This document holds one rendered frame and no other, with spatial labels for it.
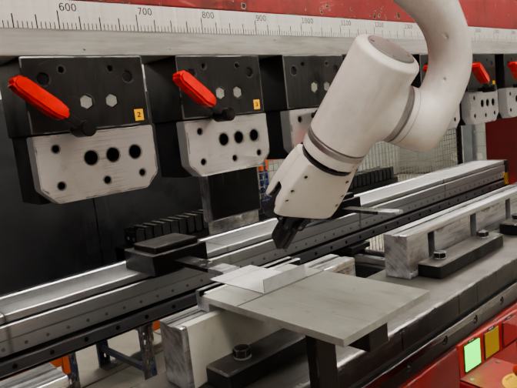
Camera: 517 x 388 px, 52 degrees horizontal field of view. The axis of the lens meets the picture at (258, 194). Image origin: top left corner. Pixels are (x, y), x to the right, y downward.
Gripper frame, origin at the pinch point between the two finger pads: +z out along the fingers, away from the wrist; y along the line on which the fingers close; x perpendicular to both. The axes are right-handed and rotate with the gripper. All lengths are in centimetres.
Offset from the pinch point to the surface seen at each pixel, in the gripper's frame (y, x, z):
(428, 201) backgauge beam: -82, -46, 28
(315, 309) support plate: 2.3, 15.5, -2.5
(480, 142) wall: -633, -457, 237
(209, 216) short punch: 10.5, -4.3, 1.6
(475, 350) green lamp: -35.8, 16.9, 8.7
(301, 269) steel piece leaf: -2.4, 4.9, 2.5
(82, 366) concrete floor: -15, -111, 224
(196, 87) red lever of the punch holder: 17.8, -8.3, -17.2
